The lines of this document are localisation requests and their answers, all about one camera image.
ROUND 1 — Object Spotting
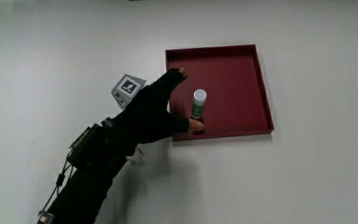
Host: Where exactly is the green glue stick white cap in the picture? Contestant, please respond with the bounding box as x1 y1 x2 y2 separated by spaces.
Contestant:
191 88 208 120

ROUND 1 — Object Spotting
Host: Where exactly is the person's left hand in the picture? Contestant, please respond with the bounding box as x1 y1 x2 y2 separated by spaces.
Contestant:
103 67 205 156

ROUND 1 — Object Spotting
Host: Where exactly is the thin black cable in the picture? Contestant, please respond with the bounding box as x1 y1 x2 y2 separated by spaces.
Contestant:
40 148 75 215

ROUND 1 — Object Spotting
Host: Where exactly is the white wrist strap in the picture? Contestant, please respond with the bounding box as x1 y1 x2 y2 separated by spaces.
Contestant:
126 144 146 167

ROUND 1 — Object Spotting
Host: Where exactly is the dark red square tray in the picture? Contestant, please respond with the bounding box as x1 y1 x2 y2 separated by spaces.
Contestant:
165 44 275 142

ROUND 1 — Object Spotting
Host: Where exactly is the small silver cable connector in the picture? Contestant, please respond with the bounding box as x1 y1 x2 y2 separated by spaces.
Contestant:
36 209 56 224

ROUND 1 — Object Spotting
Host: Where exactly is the black wrist sensor module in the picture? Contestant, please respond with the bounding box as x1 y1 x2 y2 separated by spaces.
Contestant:
67 123 113 171

